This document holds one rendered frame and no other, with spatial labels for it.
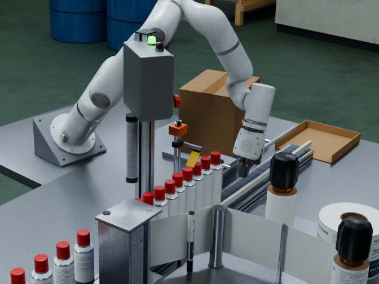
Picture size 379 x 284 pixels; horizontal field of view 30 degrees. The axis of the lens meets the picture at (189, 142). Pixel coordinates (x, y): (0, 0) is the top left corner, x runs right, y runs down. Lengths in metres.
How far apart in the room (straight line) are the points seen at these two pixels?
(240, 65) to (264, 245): 0.66
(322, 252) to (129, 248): 0.52
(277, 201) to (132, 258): 0.53
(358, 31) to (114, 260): 6.40
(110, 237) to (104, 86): 0.87
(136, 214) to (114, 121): 1.50
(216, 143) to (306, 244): 0.98
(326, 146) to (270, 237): 1.15
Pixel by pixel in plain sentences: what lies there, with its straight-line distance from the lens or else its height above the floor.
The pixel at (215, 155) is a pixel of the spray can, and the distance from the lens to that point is 2.28.
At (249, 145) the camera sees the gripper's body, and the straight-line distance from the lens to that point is 2.47.
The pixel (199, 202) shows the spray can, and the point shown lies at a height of 0.96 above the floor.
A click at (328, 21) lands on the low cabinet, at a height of 0.24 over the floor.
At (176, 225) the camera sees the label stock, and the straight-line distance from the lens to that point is 1.97.
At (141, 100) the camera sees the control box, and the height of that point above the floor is 1.35.
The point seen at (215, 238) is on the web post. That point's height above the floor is 0.98.
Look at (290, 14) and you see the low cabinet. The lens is 8.37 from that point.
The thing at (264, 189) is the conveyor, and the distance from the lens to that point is 2.57.
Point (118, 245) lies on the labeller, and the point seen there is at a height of 1.09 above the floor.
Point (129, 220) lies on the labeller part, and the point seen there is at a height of 1.14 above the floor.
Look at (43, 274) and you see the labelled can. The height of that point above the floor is 1.05.
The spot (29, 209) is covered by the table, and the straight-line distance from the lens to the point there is 2.51.
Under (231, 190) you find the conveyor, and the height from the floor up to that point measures 0.88.
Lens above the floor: 2.01
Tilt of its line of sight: 23 degrees down
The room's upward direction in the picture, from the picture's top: 2 degrees clockwise
